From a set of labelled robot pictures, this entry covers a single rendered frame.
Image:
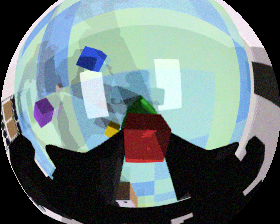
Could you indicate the small yellow block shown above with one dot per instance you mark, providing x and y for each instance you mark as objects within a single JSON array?
[{"x": 112, "y": 129}]

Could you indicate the blue block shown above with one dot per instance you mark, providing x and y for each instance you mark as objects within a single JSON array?
[{"x": 91, "y": 58}]

